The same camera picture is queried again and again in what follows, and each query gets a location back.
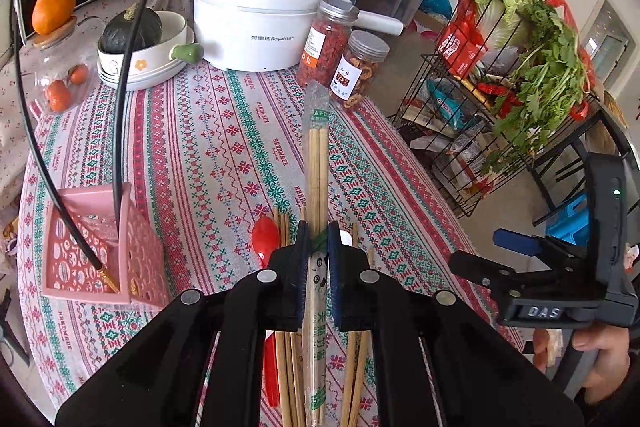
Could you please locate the blue snack packet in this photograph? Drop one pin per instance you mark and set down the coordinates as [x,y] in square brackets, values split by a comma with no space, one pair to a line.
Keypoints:
[450,104]

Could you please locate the clear jar of red goji berries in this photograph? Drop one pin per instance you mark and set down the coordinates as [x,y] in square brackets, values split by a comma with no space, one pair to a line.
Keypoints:
[325,47]

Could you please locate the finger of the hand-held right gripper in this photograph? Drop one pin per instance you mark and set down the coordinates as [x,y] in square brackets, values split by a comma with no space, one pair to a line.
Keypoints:
[515,242]
[480,269]

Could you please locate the small orange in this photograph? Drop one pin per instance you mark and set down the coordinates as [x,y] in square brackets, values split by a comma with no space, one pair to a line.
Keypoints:
[78,74]
[59,98]

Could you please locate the black chopstick with gold tip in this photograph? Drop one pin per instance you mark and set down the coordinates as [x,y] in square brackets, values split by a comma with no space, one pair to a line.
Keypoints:
[80,236]
[120,117]

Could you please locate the red plastic spoon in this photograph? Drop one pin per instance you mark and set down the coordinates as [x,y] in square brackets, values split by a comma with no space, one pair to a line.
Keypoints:
[265,237]

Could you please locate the bunch of bare bamboo chopsticks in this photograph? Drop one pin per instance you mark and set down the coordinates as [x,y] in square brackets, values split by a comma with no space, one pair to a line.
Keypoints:
[290,382]

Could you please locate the white electric cooking pot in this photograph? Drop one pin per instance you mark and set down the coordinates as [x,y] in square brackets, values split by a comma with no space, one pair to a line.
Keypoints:
[250,7]

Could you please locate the glass jar with wooden lid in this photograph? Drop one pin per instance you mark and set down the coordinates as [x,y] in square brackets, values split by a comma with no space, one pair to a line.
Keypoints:
[40,67]

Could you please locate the plastic-wrapped bamboo chopsticks pair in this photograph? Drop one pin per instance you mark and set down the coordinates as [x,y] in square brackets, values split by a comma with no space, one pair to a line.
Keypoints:
[315,187]

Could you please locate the pink perforated utensil basket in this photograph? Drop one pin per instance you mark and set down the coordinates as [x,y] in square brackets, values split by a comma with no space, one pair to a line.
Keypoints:
[140,247]

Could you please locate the blue plastic stool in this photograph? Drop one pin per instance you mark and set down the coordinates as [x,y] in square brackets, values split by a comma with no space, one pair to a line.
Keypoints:
[570,222]

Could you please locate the green leafy vegetables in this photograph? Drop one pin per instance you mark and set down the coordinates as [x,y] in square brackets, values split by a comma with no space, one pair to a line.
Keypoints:
[540,82]

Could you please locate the large orange with stem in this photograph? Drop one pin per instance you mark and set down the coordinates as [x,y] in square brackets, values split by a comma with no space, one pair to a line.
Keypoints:
[52,9]

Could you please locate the red snack packet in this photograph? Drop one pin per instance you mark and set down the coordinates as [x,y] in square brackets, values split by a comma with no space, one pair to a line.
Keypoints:
[460,47]

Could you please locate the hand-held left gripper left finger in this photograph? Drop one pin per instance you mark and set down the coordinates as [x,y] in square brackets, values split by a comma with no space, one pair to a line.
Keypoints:
[301,267]

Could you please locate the red plastic bag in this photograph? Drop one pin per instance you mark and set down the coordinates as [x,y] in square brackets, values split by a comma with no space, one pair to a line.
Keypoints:
[585,57]

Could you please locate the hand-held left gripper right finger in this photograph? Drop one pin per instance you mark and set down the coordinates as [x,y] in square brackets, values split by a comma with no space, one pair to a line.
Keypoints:
[334,267]

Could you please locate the dark green squash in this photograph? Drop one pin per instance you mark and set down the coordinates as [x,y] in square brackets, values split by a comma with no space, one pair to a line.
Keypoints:
[130,32]

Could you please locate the blue plastic bag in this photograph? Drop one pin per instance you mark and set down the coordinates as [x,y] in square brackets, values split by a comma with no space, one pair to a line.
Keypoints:
[435,4]

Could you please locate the clear jar of dried fruit slices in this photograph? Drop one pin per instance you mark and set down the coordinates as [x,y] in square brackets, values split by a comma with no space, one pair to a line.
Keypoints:
[357,72]

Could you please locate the white framed window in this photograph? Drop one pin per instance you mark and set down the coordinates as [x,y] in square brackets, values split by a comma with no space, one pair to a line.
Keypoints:
[607,37]

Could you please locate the person's right hand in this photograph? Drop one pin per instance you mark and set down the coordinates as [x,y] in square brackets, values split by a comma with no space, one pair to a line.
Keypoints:
[610,352]

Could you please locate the stacked white bowls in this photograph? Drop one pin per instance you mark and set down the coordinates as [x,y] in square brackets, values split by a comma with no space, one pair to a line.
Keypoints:
[135,82]

